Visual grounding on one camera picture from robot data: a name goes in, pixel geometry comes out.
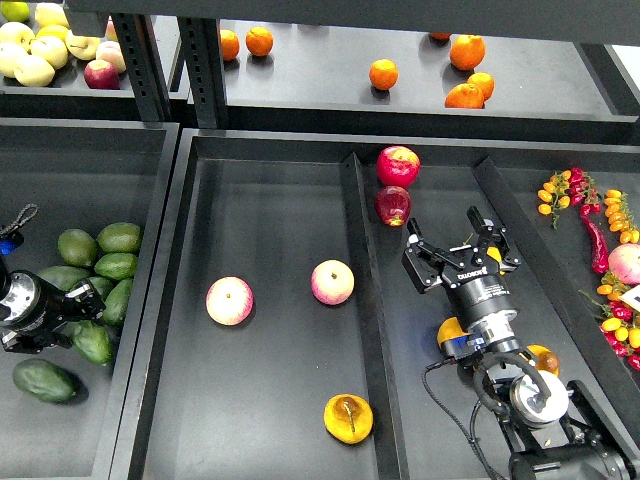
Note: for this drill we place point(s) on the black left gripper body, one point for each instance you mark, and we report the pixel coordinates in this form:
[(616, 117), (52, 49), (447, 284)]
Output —
[(34, 313)]

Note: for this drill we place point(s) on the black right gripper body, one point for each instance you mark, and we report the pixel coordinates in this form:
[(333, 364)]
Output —
[(478, 295)]

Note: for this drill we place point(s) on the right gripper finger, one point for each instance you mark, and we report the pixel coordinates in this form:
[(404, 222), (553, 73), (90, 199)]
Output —
[(510, 259), (428, 255)]

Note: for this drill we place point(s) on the dark green avocado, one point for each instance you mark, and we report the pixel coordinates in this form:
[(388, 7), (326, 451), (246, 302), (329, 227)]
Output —
[(91, 341)]

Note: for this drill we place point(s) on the yellow pear stem up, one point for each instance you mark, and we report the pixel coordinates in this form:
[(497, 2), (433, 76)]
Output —
[(348, 418)]

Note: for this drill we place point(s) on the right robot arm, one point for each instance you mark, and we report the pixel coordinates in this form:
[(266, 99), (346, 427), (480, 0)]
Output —
[(553, 430)]

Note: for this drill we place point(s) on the yellow pear top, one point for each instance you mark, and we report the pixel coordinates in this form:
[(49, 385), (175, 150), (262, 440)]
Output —
[(491, 246)]

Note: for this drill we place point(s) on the dark avocado left middle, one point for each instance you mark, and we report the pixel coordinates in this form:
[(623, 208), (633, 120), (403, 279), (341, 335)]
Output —
[(64, 277)]

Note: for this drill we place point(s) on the green avocado centre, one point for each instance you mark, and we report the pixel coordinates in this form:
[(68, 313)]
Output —
[(116, 303)]

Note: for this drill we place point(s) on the yellow pear left low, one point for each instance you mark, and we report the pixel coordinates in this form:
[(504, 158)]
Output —
[(449, 330)]

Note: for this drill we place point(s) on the yellow pear low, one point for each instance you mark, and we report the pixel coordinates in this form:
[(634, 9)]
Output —
[(449, 330), (547, 360)]

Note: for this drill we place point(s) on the green avocado small middle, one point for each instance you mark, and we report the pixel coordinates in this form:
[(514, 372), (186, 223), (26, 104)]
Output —
[(117, 266)]

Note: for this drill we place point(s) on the green avocado top left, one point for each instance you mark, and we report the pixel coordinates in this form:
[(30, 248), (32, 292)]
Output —
[(77, 248)]

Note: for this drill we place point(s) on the green avocado top right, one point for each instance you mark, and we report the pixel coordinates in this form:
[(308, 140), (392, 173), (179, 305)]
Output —
[(120, 237)]

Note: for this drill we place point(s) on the dark avocado bottom left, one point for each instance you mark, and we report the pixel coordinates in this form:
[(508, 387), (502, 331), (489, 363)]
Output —
[(44, 381)]

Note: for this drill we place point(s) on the yellow pear right low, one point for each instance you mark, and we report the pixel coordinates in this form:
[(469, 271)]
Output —
[(547, 360)]

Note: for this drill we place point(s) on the dark red apple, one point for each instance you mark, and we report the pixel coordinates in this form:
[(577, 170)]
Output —
[(393, 205)]

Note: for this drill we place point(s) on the orange cherry tomato vine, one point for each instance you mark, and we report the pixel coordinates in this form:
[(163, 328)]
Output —
[(554, 196)]

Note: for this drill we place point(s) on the pink apple centre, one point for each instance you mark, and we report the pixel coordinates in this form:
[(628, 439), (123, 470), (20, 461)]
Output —
[(332, 282)]

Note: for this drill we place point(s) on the pink apple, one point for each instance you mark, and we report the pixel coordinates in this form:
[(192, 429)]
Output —
[(332, 282), (229, 301)]

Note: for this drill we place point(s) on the bright red apple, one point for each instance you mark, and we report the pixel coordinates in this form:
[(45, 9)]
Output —
[(397, 166)]

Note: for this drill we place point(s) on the red cherry tomato vine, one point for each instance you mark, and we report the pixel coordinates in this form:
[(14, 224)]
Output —
[(583, 192)]

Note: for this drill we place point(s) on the red chili pepper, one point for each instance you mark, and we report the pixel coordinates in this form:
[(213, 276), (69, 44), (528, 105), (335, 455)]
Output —
[(599, 248)]

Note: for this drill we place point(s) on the orange tomato cluster right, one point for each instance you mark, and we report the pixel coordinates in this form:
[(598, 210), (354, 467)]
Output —
[(619, 216)]

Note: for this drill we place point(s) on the black left tray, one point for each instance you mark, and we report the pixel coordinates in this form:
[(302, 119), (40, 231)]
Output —
[(80, 174)]

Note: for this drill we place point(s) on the black tray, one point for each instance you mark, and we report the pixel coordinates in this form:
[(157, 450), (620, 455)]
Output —
[(80, 174), (208, 401)]

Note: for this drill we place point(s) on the pink apple right edge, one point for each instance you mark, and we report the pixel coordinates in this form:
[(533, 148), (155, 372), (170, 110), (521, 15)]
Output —
[(624, 263)]

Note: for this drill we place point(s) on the orange front right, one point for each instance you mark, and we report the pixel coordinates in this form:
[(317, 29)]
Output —
[(465, 95)]

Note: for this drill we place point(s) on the pink apple left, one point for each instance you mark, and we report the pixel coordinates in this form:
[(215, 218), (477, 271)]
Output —
[(229, 301)]

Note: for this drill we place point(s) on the mixed cherry tomato cluster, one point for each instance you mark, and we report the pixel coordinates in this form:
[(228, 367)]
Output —
[(618, 321)]

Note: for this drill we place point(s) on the white label card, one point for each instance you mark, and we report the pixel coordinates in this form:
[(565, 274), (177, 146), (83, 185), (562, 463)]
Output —
[(632, 297)]

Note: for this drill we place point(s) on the black tray divider right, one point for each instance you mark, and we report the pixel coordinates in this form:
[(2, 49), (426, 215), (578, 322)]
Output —
[(560, 261)]

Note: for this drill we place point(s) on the black tray divider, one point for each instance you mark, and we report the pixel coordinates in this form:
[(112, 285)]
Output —
[(389, 447), (560, 261)]

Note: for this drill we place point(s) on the orange small right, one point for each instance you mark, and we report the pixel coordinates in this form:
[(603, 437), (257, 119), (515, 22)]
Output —
[(484, 82)]

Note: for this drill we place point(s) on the black centre tray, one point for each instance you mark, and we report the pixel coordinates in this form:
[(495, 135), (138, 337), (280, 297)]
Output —
[(208, 401)]

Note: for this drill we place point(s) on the orange large right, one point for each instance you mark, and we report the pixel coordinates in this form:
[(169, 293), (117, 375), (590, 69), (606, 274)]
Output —
[(467, 52)]

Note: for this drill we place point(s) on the orange centre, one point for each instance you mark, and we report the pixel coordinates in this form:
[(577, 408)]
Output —
[(383, 74)]

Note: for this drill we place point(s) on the black tray divider left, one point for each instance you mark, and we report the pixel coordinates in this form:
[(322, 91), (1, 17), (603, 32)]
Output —
[(389, 447)]

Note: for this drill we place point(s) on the black upper left shelf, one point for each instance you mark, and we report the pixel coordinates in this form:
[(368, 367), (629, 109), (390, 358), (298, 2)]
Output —
[(71, 98)]

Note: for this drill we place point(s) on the black shelf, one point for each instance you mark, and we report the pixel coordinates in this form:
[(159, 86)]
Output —
[(316, 79), (71, 98)]

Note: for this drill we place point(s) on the orange hidden top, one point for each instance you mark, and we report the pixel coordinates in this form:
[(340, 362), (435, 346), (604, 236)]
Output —
[(439, 36)]

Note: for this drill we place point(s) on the black upper right shelf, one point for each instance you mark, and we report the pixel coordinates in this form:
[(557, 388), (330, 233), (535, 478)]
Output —
[(316, 79)]

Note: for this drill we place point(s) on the red apple upper shelf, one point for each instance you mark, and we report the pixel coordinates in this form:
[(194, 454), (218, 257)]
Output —
[(101, 74)]

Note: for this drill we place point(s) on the yellow apple front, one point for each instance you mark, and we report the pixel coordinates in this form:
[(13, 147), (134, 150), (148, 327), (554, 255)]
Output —
[(33, 71)]

